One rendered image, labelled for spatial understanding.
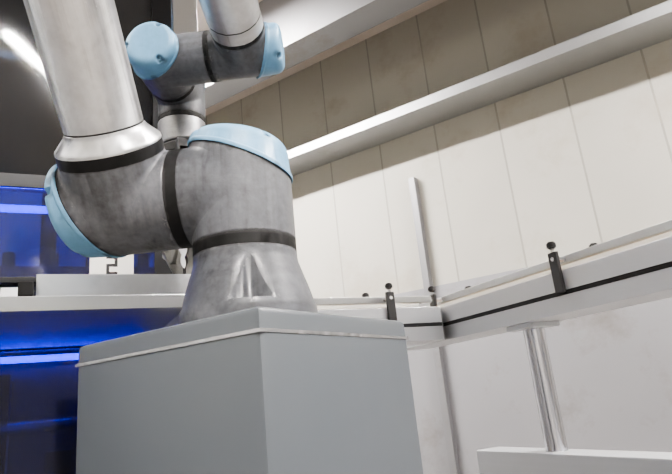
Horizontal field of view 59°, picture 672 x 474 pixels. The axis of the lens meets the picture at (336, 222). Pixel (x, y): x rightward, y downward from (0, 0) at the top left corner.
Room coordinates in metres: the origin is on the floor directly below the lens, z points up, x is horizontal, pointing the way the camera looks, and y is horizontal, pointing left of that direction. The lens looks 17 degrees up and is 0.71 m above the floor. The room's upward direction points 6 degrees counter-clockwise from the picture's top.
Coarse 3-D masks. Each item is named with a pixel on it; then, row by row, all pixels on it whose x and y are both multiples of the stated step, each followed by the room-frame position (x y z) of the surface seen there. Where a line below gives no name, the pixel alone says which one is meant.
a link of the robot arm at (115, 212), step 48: (48, 0) 0.47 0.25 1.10; (96, 0) 0.49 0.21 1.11; (48, 48) 0.50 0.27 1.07; (96, 48) 0.51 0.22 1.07; (96, 96) 0.54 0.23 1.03; (96, 144) 0.56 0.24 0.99; (144, 144) 0.58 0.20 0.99; (48, 192) 0.61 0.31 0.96; (96, 192) 0.58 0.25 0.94; (144, 192) 0.59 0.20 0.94; (96, 240) 0.62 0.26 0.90; (144, 240) 0.63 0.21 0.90
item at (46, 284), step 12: (36, 276) 0.78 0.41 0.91; (48, 276) 0.79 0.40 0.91; (60, 276) 0.80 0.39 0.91; (72, 276) 0.80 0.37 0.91; (84, 276) 0.81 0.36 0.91; (96, 276) 0.82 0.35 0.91; (108, 276) 0.83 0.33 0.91; (120, 276) 0.83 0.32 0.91; (132, 276) 0.84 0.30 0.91; (144, 276) 0.85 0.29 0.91; (156, 276) 0.85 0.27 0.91; (168, 276) 0.86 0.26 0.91; (180, 276) 0.87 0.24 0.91; (36, 288) 0.78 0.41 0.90; (48, 288) 0.79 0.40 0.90; (60, 288) 0.80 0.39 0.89; (72, 288) 0.80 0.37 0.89; (84, 288) 0.81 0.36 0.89; (96, 288) 0.82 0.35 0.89; (108, 288) 0.83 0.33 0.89; (120, 288) 0.83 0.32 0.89; (132, 288) 0.84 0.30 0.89; (144, 288) 0.85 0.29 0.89; (156, 288) 0.85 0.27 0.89; (168, 288) 0.86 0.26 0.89; (180, 288) 0.87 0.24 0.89
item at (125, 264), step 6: (90, 258) 1.16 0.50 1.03; (96, 258) 1.16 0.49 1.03; (102, 258) 1.17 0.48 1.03; (120, 258) 1.18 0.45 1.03; (126, 258) 1.19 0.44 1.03; (132, 258) 1.19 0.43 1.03; (90, 264) 1.16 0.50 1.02; (96, 264) 1.16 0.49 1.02; (102, 264) 1.17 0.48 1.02; (120, 264) 1.18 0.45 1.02; (126, 264) 1.19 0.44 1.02; (132, 264) 1.19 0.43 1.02; (90, 270) 1.16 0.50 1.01; (96, 270) 1.16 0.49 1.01; (102, 270) 1.17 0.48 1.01; (114, 270) 1.18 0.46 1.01; (120, 270) 1.18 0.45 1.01; (126, 270) 1.19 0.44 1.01; (132, 270) 1.19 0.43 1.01
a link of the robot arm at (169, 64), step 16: (144, 32) 0.71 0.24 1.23; (160, 32) 0.71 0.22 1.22; (192, 32) 0.74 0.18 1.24; (128, 48) 0.71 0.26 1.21; (144, 48) 0.71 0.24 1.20; (160, 48) 0.71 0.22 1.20; (176, 48) 0.72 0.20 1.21; (192, 48) 0.73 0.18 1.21; (144, 64) 0.72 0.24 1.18; (160, 64) 0.72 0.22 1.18; (176, 64) 0.74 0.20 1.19; (192, 64) 0.74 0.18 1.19; (144, 80) 0.76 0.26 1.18; (160, 80) 0.75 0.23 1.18; (176, 80) 0.76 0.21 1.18; (192, 80) 0.76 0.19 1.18; (208, 80) 0.77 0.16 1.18; (160, 96) 0.80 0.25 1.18; (176, 96) 0.81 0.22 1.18
